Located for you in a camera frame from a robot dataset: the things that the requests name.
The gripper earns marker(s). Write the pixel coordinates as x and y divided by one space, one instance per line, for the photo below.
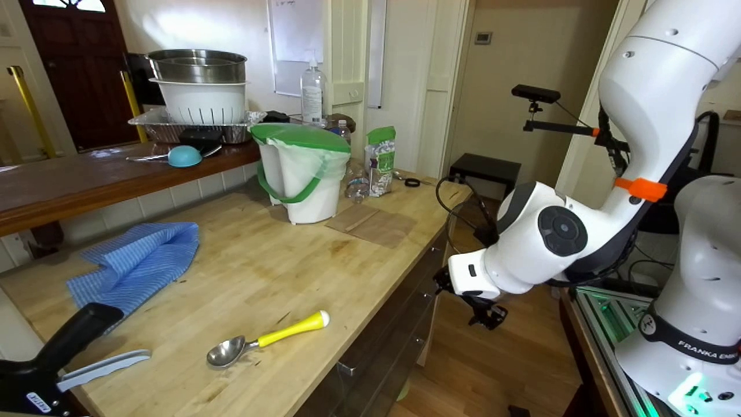
485 311

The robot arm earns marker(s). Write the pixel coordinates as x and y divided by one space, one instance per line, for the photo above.
648 92

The drawer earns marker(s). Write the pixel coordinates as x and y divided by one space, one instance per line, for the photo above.
399 359
399 301

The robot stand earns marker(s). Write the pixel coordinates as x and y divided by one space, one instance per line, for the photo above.
602 315

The brown paper sheet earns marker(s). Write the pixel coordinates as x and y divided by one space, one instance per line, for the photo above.
376 226

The black box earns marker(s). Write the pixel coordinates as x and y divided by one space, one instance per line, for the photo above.
485 168

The crushed clear plastic bottle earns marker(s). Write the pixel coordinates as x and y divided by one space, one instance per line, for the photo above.
356 184

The green and white packet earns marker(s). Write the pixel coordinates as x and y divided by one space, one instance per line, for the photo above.
381 159

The white bin with green lid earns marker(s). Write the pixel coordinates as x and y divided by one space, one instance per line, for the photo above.
307 174

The small capped water bottle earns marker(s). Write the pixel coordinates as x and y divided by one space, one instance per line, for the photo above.
344 132

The thermostat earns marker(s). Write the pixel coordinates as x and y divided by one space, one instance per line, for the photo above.
483 38

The clear pump bottle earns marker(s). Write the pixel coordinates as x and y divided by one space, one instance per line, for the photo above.
313 95

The whiteboard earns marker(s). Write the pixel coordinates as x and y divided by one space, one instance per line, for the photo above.
295 35

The blue ladle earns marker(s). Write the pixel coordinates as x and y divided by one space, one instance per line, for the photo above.
185 156

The white colander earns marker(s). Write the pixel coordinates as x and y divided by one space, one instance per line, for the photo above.
202 104

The blue striped cloth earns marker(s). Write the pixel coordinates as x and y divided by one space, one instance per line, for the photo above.
136 263

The steel bowl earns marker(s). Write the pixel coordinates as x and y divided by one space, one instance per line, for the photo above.
197 68

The foil tray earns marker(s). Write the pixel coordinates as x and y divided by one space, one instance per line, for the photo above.
153 128

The dark wooden ledge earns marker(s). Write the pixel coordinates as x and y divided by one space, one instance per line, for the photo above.
69 185

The dark wooden door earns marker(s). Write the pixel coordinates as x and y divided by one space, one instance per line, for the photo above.
81 75

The camera on mount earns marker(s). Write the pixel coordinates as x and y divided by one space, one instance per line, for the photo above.
535 93

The yellow rail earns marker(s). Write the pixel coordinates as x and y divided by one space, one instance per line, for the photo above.
32 110
133 104

